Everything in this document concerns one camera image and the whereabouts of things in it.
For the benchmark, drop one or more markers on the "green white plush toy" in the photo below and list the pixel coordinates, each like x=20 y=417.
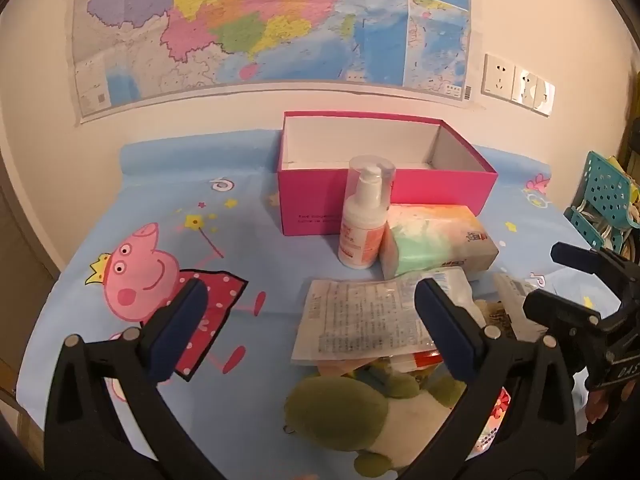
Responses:
x=325 y=410

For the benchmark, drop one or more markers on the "pink cardboard box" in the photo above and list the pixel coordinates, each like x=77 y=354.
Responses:
x=440 y=185

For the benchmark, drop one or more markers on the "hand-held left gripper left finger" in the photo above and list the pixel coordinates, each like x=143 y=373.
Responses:
x=182 y=317

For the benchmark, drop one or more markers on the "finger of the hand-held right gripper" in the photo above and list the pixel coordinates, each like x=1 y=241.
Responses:
x=555 y=310
x=590 y=259

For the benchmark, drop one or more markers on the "red white packet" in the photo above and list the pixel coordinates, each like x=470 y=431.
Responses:
x=417 y=360

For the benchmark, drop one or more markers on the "teal plastic basket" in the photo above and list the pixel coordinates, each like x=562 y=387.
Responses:
x=605 y=195

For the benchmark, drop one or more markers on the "white wall socket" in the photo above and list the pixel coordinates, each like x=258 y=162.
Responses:
x=498 y=75
x=544 y=94
x=523 y=85

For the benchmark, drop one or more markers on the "pastel tissue pack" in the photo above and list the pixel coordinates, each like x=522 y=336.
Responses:
x=435 y=240

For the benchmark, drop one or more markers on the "red white tissue pack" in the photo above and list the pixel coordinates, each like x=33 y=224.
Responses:
x=362 y=215

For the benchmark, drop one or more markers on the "pink floral tissue pack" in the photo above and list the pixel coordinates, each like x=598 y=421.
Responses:
x=495 y=420

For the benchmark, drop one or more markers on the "clear printed packet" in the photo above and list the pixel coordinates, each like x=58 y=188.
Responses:
x=360 y=315

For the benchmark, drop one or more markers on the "person's right hand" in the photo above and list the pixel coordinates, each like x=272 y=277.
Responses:
x=599 y=407

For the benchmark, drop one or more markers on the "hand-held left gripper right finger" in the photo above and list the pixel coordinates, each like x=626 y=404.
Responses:
x=445 y=325

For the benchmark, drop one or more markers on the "grey brown door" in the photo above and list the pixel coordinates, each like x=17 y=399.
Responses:
x=25 y=260

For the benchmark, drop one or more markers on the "colourful wall map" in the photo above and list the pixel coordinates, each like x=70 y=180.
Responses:
x=250 y=25

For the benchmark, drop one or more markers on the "blue cartoon printed bedsheet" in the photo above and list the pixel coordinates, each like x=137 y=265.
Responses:
x=250 y=200

